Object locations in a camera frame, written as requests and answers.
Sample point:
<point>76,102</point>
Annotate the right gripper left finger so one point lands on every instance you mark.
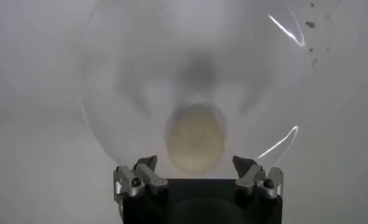
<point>135,182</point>

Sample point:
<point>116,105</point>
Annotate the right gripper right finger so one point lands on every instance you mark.
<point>263,182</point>

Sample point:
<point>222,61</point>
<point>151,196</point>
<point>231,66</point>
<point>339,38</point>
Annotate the white steamed baozi bun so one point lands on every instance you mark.
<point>196,137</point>

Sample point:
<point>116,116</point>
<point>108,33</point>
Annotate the large white round plate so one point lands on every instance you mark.
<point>126,61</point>

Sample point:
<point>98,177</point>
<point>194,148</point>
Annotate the scattered brown crumbs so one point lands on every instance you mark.
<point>309,24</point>

